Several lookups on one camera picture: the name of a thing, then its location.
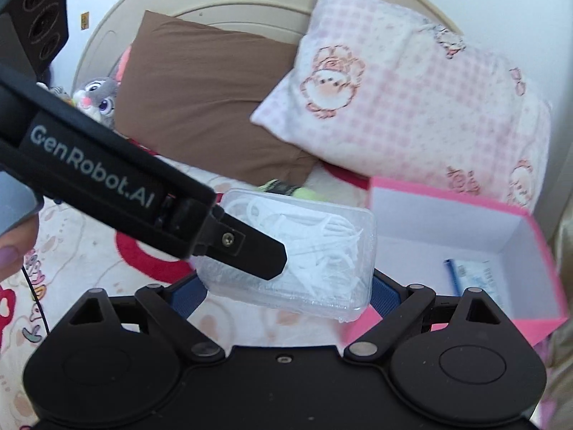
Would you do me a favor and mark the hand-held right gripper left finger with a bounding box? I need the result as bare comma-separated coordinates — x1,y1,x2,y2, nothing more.
67,273,226,363

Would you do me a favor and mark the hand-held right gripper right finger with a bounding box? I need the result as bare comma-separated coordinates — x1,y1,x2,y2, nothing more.
344,269,504,363

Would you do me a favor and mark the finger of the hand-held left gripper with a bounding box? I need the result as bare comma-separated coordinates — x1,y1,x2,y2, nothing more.
192,206,288,281

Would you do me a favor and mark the clear plastic floss pick box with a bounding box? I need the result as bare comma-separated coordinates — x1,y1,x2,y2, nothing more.
192,187,377,323

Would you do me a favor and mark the pink cardboard box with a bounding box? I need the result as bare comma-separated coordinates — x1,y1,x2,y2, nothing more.
340,176,569,345

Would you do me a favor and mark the green yarn ball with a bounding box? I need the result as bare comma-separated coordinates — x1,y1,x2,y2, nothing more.
257,179,328,201

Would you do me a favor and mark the person's left hand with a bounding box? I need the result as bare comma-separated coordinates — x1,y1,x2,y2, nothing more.
0,214,40,281

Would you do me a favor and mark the grey bunny plush toy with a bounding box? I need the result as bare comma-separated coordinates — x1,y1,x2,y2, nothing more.
72,65,131,132

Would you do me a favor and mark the printed bear blanket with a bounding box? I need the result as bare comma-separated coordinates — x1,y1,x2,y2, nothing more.
0,161,373,368

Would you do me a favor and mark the white blue paper packet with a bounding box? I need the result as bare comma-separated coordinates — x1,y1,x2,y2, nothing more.
443,257,507,311

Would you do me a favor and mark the brown pillow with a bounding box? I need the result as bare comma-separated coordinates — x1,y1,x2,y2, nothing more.
112,9,319,190

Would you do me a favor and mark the pink checked cartoon pillow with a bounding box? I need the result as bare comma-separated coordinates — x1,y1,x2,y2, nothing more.
250,0,554,216

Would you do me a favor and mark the beige bed headboard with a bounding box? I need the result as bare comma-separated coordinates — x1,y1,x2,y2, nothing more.
72,0,464,96

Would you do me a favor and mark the thin black cable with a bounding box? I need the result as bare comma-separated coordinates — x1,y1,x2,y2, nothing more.
20,264,53,338

